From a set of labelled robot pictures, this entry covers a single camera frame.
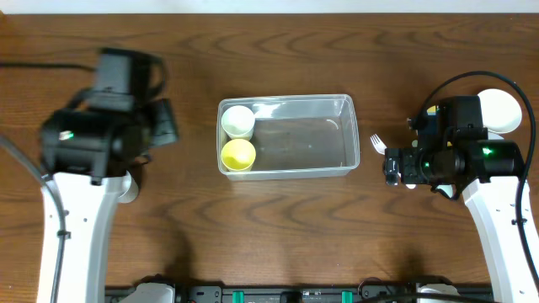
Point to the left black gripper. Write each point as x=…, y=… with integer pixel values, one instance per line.
x=164, y=122

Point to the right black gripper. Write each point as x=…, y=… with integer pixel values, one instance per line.
x=392, y=165

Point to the grey plastic cup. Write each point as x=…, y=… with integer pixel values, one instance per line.
x=130, y=189

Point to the white plastic cup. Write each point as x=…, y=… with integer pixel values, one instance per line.
x=238, y=122

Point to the yellow plastic cup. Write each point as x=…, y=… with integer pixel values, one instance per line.
x=238, y=155

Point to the white plastic bowl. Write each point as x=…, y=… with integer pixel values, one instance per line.
x=500, y=111

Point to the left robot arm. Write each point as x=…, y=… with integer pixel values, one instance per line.
x=87, y=155

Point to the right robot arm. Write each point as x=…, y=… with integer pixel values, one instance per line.
x=488, y=176

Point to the white plastic fork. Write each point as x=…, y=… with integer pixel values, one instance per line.
x=378, y=144

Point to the mint green plastic spoon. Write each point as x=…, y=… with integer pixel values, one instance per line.
x=446, y=190

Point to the clear plastic storage box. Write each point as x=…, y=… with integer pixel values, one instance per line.
x=296, y=136

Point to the black mounting rail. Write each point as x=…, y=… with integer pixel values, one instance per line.
x=421, y=289

